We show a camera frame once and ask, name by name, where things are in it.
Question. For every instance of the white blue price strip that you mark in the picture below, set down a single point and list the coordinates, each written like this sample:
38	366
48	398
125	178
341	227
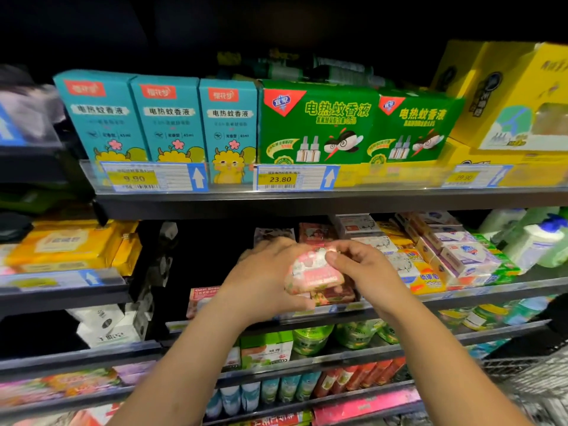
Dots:
44	281

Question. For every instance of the stack of white plastic packs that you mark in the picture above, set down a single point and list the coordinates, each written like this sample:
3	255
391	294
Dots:
35	106

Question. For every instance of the row of blue white tubes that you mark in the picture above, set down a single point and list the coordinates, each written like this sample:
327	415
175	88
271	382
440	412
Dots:
266	387

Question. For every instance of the stack of white purple soap boxes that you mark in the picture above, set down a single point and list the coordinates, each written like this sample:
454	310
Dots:
466	253

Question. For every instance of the person's right hand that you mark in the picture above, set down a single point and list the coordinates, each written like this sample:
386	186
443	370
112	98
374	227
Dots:
377	279

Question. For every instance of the dark green packets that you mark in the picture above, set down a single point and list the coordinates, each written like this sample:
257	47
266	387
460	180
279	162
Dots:
31	201

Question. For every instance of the white blue price tag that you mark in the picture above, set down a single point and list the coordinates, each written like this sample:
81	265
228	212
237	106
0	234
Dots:
9	128
151	177
293	177
475	176

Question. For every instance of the stack of green soap boxes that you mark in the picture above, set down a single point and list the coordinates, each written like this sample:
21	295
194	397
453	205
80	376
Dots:
506	269

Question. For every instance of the stack of yellow soap boxes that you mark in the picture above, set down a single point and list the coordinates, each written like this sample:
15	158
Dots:
428	281

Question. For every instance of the pink flat pack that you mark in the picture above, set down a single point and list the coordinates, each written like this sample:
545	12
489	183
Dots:
364	405

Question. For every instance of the green box mosquito print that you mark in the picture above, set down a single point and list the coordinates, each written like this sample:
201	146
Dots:
417	119
319	111

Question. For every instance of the person's left forearm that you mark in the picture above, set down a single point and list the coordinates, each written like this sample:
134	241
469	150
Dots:
177	372

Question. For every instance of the yellow red flat pack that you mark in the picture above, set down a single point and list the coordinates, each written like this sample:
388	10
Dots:
284	419

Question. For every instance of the row of dark green packs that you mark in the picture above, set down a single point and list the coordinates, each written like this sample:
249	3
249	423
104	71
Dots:
346	73

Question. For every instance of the green white carton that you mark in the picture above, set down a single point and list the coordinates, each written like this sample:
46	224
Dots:
266	350
233	356

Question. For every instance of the teal packets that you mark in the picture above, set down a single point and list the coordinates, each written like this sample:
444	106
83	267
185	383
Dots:
488	348

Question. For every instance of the row of red tubes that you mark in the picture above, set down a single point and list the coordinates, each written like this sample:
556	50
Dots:
355	375

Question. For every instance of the row of pink orange packets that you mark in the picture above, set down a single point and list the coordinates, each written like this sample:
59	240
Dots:
71	381

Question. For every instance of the stack of white orange soap boxes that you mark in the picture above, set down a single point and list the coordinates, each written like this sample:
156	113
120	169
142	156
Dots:
355	224

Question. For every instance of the white hand sanitizer bottle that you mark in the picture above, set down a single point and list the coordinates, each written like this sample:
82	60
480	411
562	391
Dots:
532	244
499	222

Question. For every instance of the white printed small cartons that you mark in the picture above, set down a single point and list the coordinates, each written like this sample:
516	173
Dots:
102	319

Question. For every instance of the teal box yellow cartoon print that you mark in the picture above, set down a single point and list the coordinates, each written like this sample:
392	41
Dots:
229	119

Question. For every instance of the teal box pink flower print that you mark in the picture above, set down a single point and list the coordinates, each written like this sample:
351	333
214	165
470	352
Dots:
102	119
169	119

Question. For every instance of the pile of colourful packets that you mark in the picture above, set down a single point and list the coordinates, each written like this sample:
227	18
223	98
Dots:
53	417

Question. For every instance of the large yellow box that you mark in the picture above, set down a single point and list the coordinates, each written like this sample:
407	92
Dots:
506	93

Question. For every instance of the person's right forearm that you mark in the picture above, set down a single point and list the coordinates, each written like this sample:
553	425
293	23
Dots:
453	372

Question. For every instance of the person's left hand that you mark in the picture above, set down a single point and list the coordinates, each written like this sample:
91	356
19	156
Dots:
257	284

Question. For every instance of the stack of yellow soap cartons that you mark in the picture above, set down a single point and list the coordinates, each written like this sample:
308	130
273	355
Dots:
62	248

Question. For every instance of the flat yellow box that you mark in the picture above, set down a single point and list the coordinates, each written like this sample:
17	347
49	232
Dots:
532	168

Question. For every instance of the stack of lavender soap bars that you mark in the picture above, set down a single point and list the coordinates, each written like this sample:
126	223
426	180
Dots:
273	235

